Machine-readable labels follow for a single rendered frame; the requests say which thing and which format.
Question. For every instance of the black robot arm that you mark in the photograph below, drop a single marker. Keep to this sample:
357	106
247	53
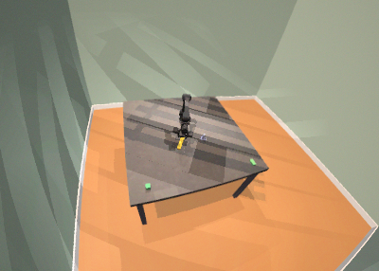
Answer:
184	115

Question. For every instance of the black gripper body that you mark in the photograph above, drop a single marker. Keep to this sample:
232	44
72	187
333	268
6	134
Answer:
175	130

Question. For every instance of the yellow bar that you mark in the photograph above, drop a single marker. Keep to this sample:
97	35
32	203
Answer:
180	143

